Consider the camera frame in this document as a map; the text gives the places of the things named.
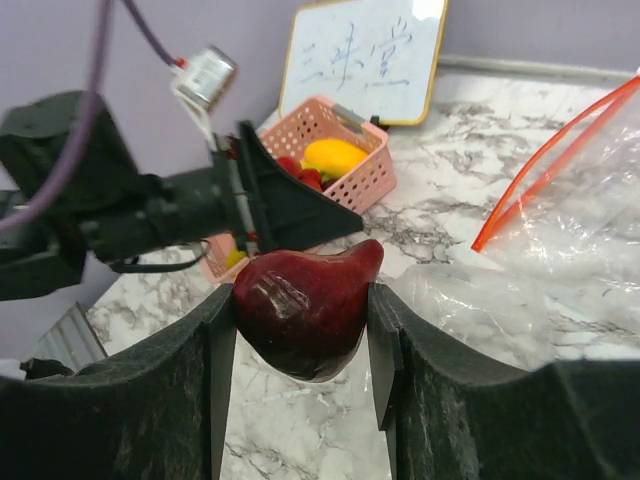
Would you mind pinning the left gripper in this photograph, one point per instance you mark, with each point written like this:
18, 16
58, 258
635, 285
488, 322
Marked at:
265, 207

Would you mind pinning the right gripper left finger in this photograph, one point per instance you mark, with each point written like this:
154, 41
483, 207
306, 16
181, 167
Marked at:
156, 410

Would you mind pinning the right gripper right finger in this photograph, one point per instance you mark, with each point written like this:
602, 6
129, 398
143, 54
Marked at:
450, 412

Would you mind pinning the fake red strawberries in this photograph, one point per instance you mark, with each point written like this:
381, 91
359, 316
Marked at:
308, 176

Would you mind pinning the fake yellow mango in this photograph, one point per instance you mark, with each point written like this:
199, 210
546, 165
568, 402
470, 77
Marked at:
334, 157

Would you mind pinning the zip bag with yellow fruit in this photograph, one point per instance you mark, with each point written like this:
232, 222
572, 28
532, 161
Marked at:
569, 220

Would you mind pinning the fake banana bunch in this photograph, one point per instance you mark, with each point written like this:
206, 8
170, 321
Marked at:
236, 259

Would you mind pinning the zip bag with red fruit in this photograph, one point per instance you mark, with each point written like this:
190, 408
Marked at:
523, 322

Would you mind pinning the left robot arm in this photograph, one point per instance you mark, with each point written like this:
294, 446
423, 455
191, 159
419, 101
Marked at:
114, 212

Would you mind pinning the pink plastic basket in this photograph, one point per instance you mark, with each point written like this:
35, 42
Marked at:
318, 118

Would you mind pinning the small whiteboard with writing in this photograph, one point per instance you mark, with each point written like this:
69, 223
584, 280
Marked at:
374, 58

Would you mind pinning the aluminium frame rail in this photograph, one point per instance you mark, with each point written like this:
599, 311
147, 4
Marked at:
71, 341

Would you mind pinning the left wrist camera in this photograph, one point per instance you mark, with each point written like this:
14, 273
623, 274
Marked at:
198, 84

